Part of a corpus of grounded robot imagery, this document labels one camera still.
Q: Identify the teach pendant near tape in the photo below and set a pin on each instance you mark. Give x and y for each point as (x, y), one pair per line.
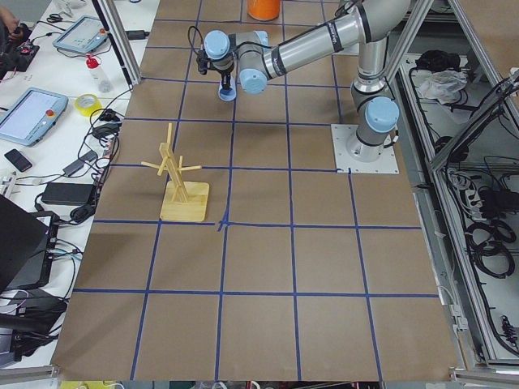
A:
(32, 116)

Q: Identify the red capped squeeze bottle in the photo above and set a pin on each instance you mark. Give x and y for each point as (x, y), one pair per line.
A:
(98, 74)

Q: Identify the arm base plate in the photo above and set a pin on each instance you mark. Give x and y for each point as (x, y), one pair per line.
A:
(352, 156)

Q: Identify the black smartphone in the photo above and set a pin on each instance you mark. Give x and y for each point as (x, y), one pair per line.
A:
(18, 160)

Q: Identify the black power adapter brick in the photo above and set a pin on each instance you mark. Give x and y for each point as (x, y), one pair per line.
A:
(70, 194)

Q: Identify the wooden cup rack stand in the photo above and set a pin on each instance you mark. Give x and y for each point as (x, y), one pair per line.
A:
(183, 201)

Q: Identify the teach pendant far side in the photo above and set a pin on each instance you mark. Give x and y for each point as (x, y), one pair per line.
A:
(85, 35)

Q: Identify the aluminium frame post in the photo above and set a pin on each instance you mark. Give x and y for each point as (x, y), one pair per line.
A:
(111, 21)

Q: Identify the crumpled white cloth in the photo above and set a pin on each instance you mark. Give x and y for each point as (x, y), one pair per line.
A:
(444, 86)

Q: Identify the orange can with silver lid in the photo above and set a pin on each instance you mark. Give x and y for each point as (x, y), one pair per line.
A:
(264, 10)

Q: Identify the yellow tape roll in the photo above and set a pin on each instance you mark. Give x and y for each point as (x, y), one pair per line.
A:
(87, 104)

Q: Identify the light blue plastic cup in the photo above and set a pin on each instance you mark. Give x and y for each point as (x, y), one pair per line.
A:
(228, 96)

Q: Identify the black laptop computer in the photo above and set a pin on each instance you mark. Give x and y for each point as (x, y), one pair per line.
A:
(27, 239)

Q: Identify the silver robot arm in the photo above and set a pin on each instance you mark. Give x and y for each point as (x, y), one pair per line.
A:
(248, 61)

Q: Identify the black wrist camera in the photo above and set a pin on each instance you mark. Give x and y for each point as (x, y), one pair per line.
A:
(203, 62)

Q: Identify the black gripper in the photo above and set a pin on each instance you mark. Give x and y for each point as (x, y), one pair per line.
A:
(224, 73)

